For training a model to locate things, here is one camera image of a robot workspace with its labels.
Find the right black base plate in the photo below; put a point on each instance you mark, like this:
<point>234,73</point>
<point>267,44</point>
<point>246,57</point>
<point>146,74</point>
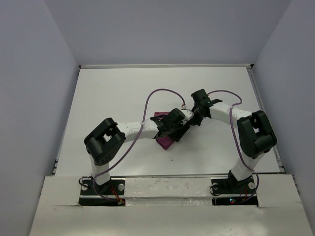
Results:
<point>229,191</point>

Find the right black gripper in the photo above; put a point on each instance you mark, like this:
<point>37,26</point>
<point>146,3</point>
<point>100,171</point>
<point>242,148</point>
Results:
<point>198,121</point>

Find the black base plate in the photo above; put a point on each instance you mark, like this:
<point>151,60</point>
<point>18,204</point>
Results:
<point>229,191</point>
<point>110,194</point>

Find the purple cloth napkin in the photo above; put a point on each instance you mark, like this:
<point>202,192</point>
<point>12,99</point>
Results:
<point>165,142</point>

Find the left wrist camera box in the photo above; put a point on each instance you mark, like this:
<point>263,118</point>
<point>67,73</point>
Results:
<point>187,113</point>

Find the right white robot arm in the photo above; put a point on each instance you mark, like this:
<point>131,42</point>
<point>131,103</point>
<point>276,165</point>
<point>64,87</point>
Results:
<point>252,132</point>

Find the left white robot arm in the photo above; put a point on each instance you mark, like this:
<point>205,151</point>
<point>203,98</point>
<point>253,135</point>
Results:
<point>104,142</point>

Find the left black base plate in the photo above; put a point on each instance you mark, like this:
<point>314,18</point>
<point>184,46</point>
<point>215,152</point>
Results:
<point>110,194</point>

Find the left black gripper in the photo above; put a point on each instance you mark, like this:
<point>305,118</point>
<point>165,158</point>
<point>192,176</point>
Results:
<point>181,130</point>

